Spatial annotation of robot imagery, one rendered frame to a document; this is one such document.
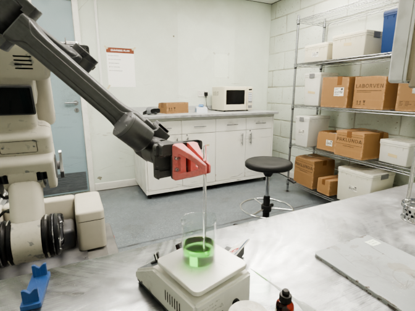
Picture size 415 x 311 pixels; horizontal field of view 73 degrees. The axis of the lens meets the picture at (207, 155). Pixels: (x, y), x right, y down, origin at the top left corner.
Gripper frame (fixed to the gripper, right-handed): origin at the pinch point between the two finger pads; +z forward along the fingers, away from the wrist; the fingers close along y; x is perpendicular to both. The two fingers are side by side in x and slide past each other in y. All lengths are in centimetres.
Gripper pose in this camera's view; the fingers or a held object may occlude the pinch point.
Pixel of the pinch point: (205, 168)
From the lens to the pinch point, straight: 46.9
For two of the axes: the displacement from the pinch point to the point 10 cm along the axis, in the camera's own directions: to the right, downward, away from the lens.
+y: 8.0, -1.3, 5.9
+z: 6.0, 1.8, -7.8
